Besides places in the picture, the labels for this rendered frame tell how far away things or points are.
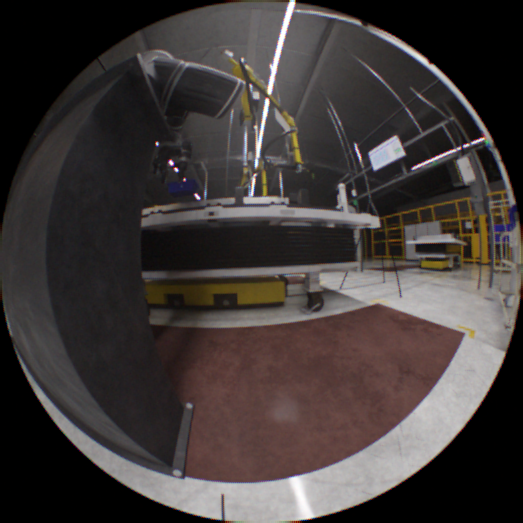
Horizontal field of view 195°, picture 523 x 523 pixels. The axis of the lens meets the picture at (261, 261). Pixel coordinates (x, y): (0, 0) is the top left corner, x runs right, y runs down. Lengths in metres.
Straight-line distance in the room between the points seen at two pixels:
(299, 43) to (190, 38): 4.88
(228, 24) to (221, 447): 10.37
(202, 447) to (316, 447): 0.31
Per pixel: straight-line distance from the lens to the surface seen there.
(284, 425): 0.58
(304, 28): 10.09
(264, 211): 1.01
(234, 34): 9.87
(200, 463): 0.56
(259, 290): 1.47
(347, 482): 0.55
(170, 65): 0.65
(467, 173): 2.54
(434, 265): 5.15
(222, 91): 0.62
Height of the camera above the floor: 0.52
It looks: 2 degrees down
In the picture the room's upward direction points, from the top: 2 degrees counter-clockwise
